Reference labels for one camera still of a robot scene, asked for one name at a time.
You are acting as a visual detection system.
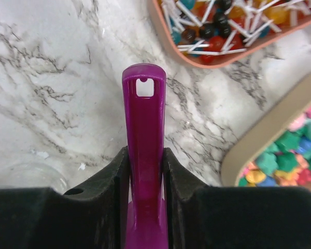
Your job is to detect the pink tray of lollipops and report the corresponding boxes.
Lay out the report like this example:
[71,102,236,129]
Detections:
[148,1,311,69]

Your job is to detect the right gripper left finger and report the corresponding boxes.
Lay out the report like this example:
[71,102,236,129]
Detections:
[0,147,130,248]

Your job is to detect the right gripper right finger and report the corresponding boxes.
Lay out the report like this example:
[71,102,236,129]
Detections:
[162,148,311,248]

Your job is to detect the purple plastic scoop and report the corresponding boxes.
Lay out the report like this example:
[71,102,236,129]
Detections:
[122,63,168,248]

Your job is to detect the clear glass jar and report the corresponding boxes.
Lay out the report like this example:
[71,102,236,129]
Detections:
[0,162,69,193]

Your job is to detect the tan tray of star candies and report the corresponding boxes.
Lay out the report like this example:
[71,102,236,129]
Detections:
[221,73,311,187]

